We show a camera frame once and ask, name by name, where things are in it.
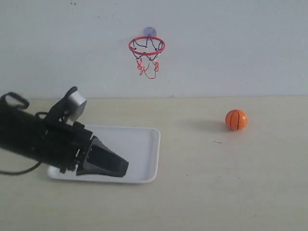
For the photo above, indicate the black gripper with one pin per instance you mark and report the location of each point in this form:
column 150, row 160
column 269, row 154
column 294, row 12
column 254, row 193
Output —
column 61, row 143

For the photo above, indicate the small orange basketball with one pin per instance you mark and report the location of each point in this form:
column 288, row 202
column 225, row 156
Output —
column 236, row 119

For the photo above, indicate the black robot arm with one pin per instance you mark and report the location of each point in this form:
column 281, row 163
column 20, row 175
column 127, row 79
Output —
column 21, row 132

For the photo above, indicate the red mini basketball hoop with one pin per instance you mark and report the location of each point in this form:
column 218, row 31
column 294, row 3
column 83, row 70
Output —
column 146, row 50

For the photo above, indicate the white plastic tray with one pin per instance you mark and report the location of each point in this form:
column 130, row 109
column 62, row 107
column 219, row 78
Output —
column 138, row 145

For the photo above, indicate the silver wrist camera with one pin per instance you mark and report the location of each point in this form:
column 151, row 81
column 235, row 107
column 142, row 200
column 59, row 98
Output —
column 70, row 107

